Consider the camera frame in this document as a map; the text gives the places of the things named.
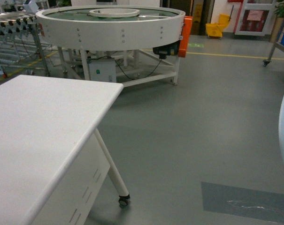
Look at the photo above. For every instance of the expandable roller conveyor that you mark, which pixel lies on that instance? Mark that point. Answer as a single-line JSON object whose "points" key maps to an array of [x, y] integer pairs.
{"points": [[20, 39]]}

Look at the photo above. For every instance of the orange motor cover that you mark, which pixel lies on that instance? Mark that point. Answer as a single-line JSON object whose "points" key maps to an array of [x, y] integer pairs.
{"points": [[186, 30]]}

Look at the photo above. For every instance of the white control box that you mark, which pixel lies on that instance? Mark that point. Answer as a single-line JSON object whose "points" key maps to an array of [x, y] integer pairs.
{"points": [[103, 70]]}

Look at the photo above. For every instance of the white round rotary table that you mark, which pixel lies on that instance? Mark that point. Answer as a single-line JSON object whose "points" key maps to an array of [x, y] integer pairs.
{"points": [[143, 41]]}

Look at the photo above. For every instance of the yellow mop bucket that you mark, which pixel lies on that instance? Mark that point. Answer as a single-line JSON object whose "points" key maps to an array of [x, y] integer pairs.
{"points": [[215, 30]]}

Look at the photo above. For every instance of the white table frame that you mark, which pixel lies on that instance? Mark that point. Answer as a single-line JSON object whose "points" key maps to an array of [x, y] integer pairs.
{"points": [[73, 198]]}

